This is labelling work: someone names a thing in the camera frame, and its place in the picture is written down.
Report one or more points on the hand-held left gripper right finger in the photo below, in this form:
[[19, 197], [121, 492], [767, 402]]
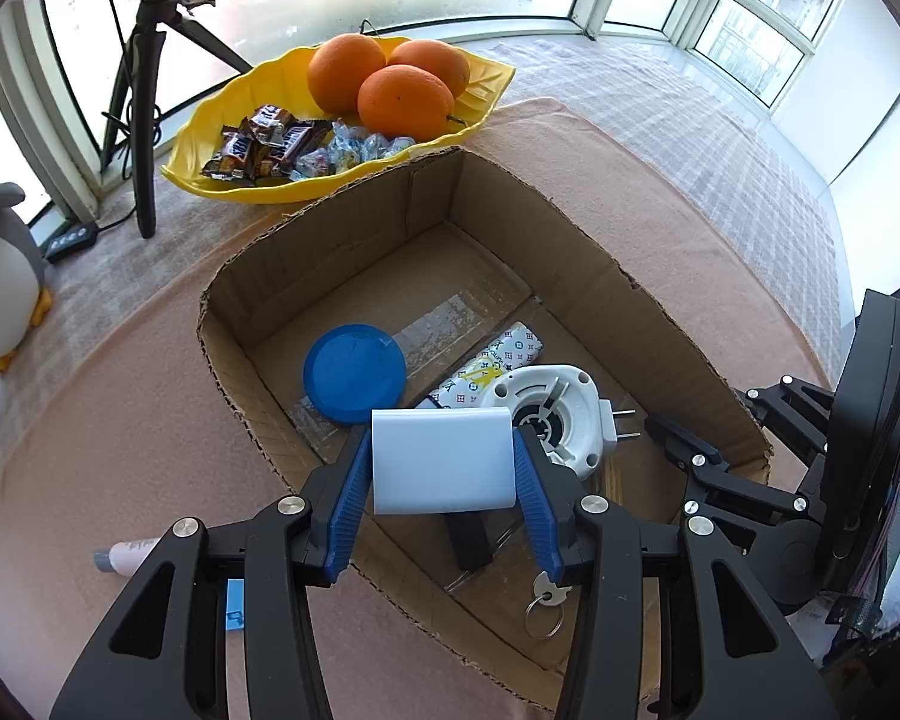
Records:
[[544, 517]]

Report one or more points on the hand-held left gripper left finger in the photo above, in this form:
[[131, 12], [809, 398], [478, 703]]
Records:
[[345, 502]]

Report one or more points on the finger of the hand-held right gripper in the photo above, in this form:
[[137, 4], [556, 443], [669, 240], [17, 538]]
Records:
[[701, 476], [795, 409]]

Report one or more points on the black cylinder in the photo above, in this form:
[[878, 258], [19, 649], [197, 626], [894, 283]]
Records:
[[465, 540]]

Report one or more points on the white round plug-in device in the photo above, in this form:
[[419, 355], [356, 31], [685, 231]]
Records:
[[581, 427]]

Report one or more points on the white plug charger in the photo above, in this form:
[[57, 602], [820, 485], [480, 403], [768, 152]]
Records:
[[442, 461]]

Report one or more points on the blue round lid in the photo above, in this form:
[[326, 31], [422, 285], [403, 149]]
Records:
[[352, 371]]

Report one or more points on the white patterned lighter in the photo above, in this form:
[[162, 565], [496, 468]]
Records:
[[499, 358]]

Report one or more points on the cardboard box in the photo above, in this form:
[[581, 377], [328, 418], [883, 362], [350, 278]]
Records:
[[330, 270]]

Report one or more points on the clear blue bottle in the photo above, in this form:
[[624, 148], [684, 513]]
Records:
[[234, 607]]

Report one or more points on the pink bottle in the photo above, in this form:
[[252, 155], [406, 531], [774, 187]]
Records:
[[131, 553]]

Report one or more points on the pink felt blanket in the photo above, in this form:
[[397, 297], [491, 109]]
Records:
[[120, 390]]

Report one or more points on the plaid cloth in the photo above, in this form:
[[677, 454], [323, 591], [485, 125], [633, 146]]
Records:
[[682, 127]]

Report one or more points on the pile of blue wrapped candies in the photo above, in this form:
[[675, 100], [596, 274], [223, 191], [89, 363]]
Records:
[[345, 151]]

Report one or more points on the pile of chocolate bars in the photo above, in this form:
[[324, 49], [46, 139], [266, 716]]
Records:
[[270, 139]]

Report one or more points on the black tripod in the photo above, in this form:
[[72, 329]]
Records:
[[144, 165]]

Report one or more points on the yellow leaf-shaped bowl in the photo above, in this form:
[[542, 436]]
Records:
[[221, 109]]

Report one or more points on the white window frame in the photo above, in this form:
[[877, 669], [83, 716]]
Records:
[[690, 7]]

